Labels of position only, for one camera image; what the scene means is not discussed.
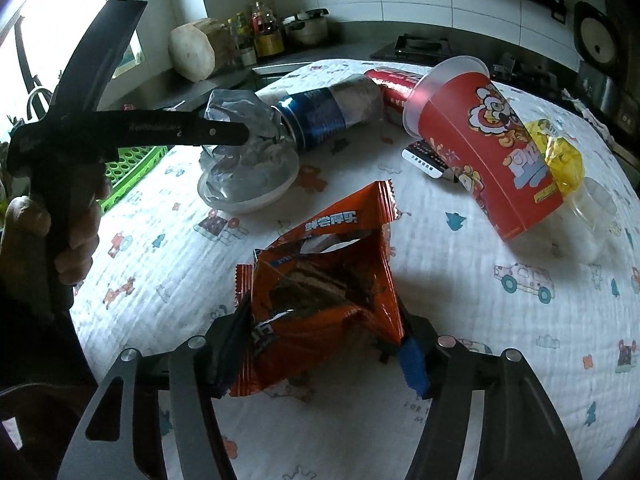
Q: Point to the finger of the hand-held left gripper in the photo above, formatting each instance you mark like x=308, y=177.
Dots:
x=175, y=130
x=105, y=45

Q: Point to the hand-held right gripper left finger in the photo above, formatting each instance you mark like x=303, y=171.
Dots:
x=226, y=345

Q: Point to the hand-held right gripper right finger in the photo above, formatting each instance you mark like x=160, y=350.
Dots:
x=415, y=365

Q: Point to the clear plastic bag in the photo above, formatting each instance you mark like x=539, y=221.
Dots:
x=240, y=105

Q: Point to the orange snack wrapper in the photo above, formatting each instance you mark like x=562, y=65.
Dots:
x=320, y=320

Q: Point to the blue and silver can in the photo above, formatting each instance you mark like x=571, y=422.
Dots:
x=320, y=112

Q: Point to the red can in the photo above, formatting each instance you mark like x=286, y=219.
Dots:
x=395, y=90

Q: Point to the person's left forearm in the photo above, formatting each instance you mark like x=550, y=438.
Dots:
x=30, y=345

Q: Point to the person's left hand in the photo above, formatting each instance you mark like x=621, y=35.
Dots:
x=82, y=245

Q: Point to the window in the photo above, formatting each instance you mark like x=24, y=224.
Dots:
x=60, y=20

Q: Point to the green plastic basket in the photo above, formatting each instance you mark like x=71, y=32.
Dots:
x=130, y=170

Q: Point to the printed blanket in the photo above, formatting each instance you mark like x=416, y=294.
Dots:
x=200, y=285

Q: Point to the steel faucet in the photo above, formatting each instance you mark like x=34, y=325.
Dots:
x=35, y=97

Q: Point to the round wooden chopping block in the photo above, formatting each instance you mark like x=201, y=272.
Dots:
x=195, y=50

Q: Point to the white bowl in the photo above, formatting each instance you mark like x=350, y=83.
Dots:
x=250, y=197

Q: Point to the small white jar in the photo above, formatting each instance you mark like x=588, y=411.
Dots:
x=247, y=56

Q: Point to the green cap bottle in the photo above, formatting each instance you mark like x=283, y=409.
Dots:
x=239, y=27

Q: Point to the group of condiment bottles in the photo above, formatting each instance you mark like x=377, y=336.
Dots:
x=267, y=30

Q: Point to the steel cooking pot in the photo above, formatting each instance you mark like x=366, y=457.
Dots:
x=306, y=27

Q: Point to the red paper cup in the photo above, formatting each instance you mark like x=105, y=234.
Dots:
x=475, y=170

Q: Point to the clear plastic cup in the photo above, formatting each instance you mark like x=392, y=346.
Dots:
x=595, y=210

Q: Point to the black gas stove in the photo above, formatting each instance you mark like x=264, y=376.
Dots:
x=410, y=47

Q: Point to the yellow plastic wrapper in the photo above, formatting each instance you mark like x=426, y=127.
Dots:
x=565, y=160

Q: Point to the white rag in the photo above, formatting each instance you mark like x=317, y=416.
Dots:
x=582, y=102

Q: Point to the steel container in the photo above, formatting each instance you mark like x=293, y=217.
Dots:
x=600, y=87

